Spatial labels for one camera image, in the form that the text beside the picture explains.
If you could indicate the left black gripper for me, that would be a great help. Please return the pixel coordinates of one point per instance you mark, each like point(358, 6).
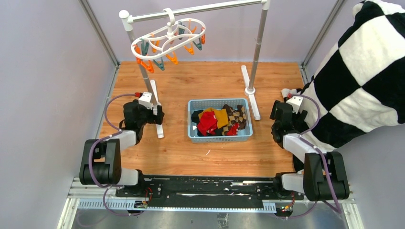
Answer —
point(156, 119)

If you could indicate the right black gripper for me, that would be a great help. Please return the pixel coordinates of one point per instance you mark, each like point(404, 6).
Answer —
point(273, 113)

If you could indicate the brown argyle sock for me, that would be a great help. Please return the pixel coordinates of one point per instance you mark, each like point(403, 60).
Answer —
point(231, 116)

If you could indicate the black sock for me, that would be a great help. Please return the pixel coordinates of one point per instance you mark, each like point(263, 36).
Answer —
point(195, 121)

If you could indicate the red snowflake christmas sock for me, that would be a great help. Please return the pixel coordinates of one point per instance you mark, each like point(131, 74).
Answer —
point(233, 130)

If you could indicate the light blue plastic basket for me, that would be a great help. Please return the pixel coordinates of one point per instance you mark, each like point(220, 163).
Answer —
point(218, 104)

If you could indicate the mustard yellow sock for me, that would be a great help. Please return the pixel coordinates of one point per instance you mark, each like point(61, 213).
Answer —
point(221, 117)
point(210, 109)

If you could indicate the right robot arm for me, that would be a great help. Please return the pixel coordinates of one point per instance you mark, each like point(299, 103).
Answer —
point(324, 176)

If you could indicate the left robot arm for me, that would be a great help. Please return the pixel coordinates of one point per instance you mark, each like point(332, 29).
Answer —
point(101, 160)

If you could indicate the white round sock hanger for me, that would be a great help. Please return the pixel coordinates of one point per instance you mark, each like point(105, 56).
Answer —
point(188, 33)

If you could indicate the white grey drying rack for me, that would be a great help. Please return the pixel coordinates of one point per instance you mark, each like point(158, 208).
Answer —
point(148, 66)

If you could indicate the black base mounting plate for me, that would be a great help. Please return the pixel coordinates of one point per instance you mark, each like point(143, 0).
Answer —
point(203, 192)

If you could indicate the black white checkered blanket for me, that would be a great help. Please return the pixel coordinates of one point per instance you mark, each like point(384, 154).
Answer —
point(360, 84)

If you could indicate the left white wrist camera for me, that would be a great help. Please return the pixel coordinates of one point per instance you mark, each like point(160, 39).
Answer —
point(145, 99)

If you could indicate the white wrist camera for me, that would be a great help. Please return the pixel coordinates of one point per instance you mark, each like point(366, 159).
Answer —
point(295, 102)
point(145, 99)

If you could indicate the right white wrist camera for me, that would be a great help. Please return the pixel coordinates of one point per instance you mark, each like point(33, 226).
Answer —
point(295, 102)

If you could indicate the aluminium frame rail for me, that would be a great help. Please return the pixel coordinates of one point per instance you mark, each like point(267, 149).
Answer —
point(89, 206)

